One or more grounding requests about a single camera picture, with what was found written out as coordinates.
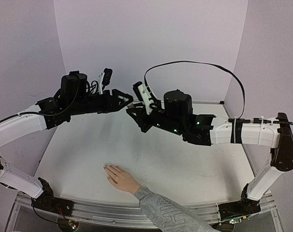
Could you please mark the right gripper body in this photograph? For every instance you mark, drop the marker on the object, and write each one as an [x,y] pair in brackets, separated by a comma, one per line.
[144,118]

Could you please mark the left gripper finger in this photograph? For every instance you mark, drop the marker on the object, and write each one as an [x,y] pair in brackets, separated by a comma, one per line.
[116,106]
[117,94]

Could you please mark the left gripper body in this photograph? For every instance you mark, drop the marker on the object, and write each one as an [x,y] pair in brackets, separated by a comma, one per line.
[81,105]

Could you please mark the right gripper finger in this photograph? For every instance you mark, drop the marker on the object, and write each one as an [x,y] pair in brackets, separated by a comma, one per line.
[139,106]
[141,119]

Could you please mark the green nail polish bottle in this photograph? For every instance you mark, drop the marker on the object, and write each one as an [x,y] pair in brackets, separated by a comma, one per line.
[129,106]

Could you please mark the grey sleeved forearm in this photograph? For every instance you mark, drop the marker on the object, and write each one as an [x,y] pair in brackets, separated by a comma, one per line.
[169,216]

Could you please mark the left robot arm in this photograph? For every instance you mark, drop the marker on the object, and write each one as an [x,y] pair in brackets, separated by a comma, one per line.
[44,115]

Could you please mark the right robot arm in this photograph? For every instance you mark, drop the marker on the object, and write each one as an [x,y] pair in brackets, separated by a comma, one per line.
[275,133]

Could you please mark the person's hand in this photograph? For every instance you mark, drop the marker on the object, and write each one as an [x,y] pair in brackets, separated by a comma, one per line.
[121,179]

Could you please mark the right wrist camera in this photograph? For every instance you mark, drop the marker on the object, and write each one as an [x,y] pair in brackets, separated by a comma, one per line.
[146,95]

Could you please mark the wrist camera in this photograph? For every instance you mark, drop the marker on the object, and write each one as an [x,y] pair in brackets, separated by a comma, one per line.
[146,95]
[104,79]

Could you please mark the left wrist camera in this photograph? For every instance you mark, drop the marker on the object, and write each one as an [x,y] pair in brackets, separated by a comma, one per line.
[104,79]

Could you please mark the aluminium front rail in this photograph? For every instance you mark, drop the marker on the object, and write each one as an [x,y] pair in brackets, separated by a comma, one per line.
[24,213]

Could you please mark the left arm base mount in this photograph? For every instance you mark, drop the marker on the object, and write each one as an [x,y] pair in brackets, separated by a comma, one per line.
[48,202]

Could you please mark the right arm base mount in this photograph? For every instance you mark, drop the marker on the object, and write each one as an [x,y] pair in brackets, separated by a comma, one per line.
[238,209]

